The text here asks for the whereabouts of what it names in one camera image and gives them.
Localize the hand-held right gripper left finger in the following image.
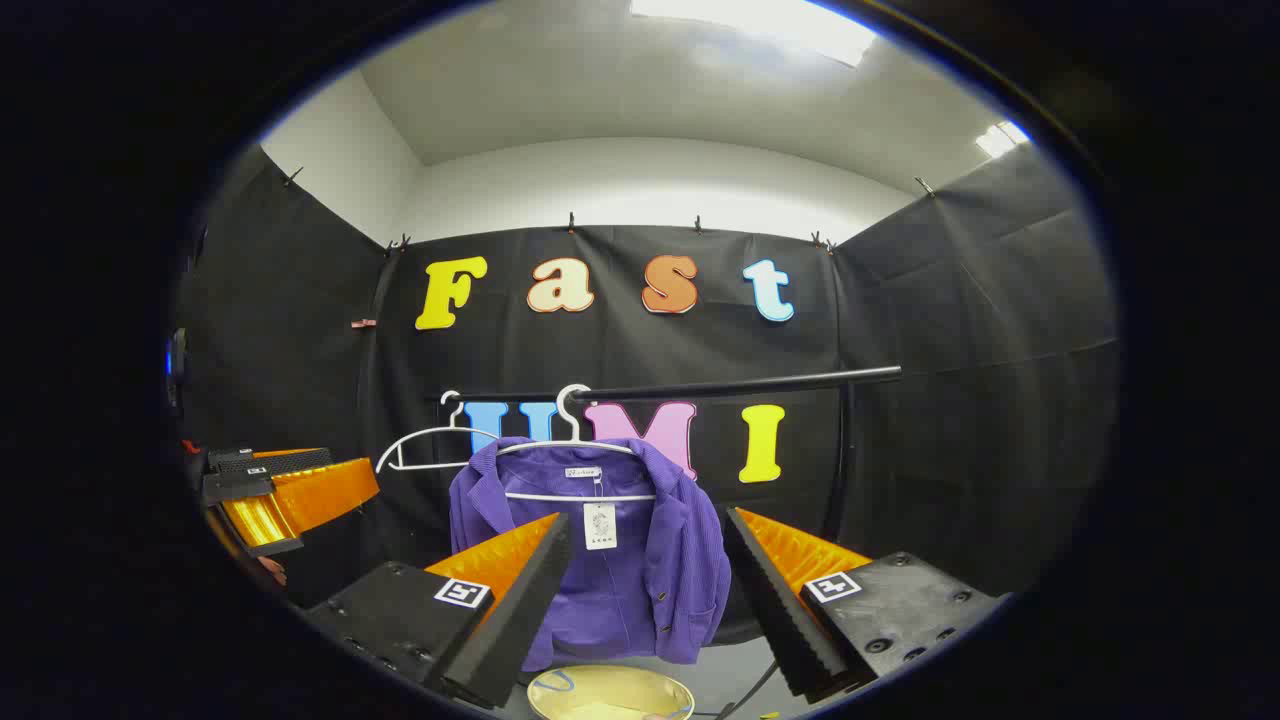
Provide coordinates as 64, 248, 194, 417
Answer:
303, 512, 574, 711

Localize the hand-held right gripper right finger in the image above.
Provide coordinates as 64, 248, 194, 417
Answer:
724, 507, 1006, 701

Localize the purple corduroy shirt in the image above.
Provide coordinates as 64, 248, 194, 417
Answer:
448, 436, 733, 673

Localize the yellow round laundry hamper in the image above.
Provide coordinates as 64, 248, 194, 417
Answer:
527, 665, 696, 720

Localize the white plastic hanger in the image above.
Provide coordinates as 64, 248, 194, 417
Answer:
497, 384, 658, 503
375, 390, 501, 474

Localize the black clothes rack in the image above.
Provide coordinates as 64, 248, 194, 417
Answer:
437, 366, 903, 407

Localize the black backdrop cloth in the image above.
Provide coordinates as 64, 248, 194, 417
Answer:
175, 140, 1119, 641

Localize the row of black backdrop clips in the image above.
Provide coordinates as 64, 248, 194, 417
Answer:
283, 165, 938, 253

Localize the small ceiling light panel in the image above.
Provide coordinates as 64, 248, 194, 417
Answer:
975, 120, 1031, 159

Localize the large ceiling light panel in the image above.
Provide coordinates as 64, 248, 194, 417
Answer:
630, 0, 879, 69

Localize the floor cable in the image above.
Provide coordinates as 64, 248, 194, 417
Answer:
714, 660, 782, 720

